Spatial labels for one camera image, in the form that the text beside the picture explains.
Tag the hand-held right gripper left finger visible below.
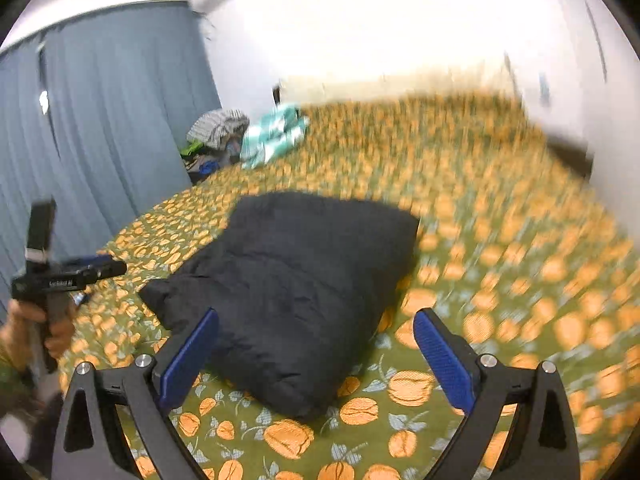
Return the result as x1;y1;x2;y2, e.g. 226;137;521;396
50;307;221;480

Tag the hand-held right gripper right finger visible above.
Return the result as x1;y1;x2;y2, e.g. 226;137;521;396
412;307;581;480

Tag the black puffer jacket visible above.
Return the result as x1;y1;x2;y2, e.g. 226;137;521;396
138;191;421;421

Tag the person's left forearm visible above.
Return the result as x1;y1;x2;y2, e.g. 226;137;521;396
0;325;43;413

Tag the pile of colourful clothes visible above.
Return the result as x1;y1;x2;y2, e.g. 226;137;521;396
180;132;246;185

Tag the person's left hand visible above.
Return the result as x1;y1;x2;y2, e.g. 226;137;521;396
6;302;77;362

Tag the green orange floral quilt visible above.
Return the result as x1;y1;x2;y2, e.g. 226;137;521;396
57;91;640;480

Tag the blue curtain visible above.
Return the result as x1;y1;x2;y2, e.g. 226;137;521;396
0;2;223;313

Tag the grey checked cloth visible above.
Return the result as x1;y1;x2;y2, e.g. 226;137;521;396
187;109;250;150

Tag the teal plaid cloth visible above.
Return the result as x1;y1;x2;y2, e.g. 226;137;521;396
240;102;311;170

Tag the dark wooden nightstand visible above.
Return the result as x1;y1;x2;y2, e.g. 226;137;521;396
547;137;595;179

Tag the cream padded headboard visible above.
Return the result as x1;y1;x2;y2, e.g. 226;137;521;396
272;66;523;108

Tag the white wardrobe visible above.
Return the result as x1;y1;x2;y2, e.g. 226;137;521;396
550;0;640;241

